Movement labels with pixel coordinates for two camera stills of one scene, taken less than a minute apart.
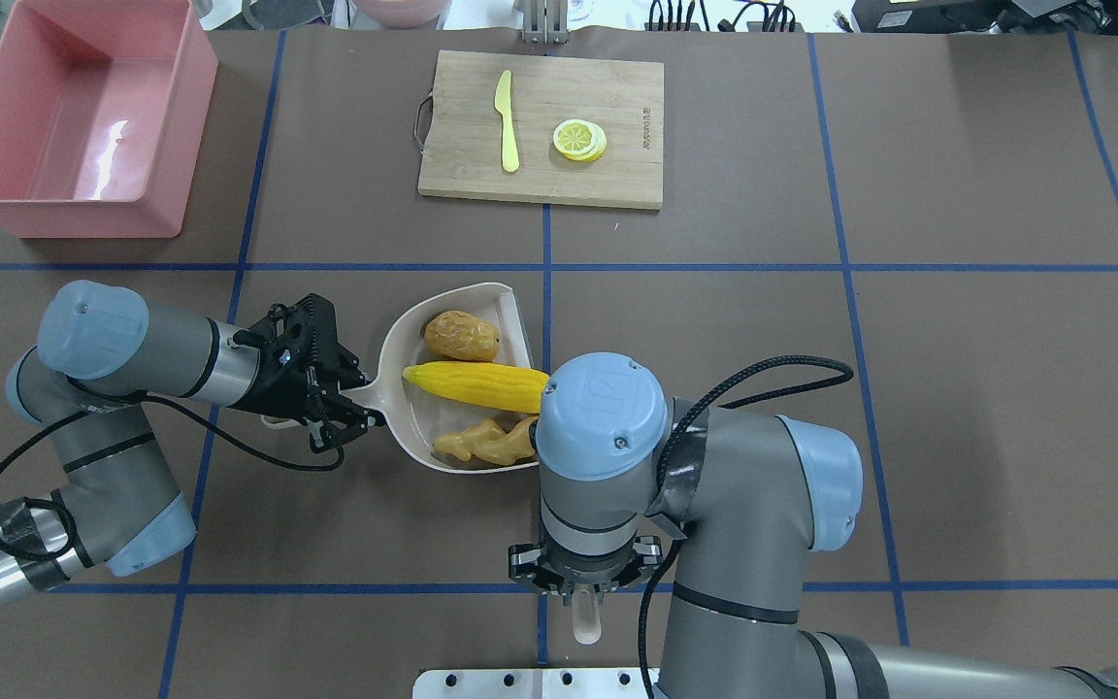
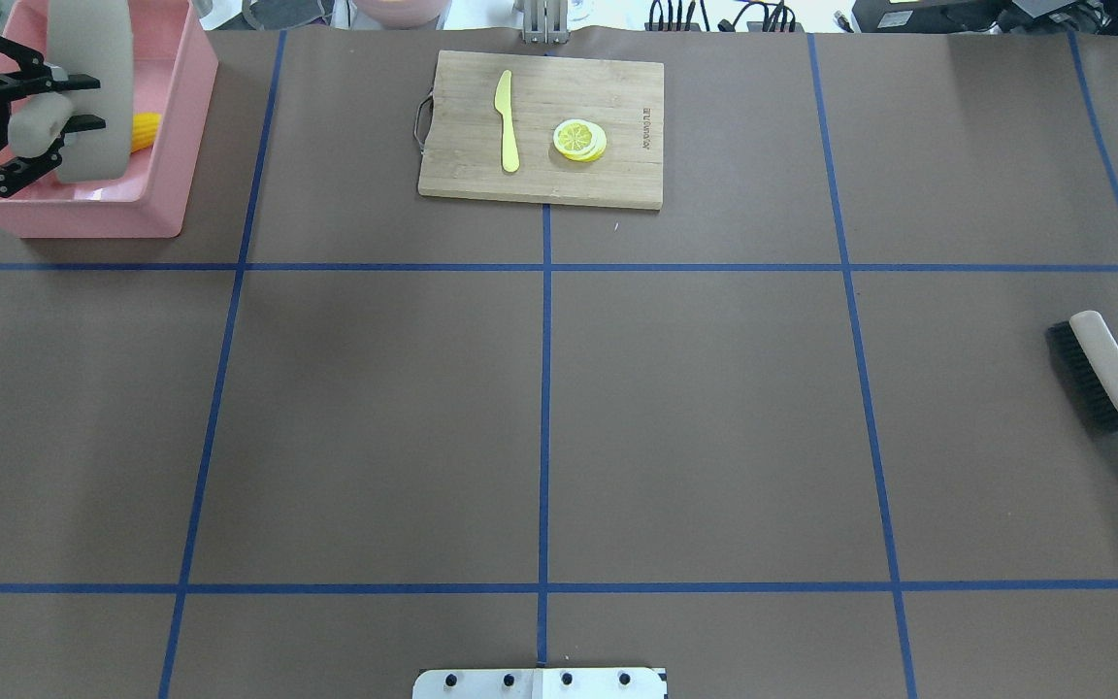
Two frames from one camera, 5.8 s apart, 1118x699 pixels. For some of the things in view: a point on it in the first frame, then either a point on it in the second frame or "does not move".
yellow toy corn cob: x=495 y=385 -> x=145 y=127
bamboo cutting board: x=575 y=132 does not move
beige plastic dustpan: x=418 y=416 -> x=86 y=38
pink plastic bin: x=88 y=123 does not move
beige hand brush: x=586 y=615 -> x=1104 y=383
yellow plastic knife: x=503 y=104 does not move
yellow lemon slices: x=578 y=140 does not move
